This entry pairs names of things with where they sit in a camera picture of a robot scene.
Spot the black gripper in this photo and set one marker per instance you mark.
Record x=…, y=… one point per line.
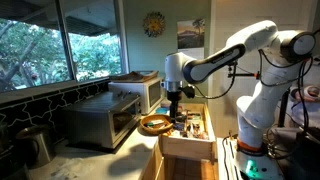
x=174, y=101

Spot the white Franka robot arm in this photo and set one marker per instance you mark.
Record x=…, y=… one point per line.
x=260, y=100

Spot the round wooden tray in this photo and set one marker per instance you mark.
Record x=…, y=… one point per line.
x=156, y=129

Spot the light wooden drawer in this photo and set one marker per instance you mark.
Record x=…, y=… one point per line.
x=186, y=146

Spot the small blue sponge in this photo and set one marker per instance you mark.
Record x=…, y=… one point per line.
x=162, y=110

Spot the white microwave oven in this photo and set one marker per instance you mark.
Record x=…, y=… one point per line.
x=140, y=93

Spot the wooden base cabinet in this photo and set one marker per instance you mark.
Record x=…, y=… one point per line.
x=153, y=166

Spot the brown woven flat basket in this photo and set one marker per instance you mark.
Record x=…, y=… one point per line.
x=133, y=76

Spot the silver toaster oven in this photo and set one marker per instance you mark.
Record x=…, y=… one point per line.
x=100, y=120

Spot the black vertical pole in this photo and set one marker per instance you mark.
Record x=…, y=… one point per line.
x=283, y=106

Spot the white door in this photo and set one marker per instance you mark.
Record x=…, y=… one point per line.
x=233, y=13

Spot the grey metal cart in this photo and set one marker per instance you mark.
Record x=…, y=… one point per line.
x=293, y=153

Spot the person in grey shirt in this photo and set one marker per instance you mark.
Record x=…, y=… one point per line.
x=308, y=110

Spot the white tape roll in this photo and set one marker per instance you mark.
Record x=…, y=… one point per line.
x=313, y=91

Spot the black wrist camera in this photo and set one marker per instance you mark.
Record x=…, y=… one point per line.
x=188, y=91

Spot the landscape wall calendar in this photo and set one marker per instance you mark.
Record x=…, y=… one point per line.
x=190, y=33

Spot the sun wall ornament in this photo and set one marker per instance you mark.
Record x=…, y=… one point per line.
x=154, y=24

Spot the white robot pedestal green light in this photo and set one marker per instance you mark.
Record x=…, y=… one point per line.
x=260, y=166

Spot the large window frame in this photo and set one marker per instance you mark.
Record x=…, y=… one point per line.
x=63, y=40

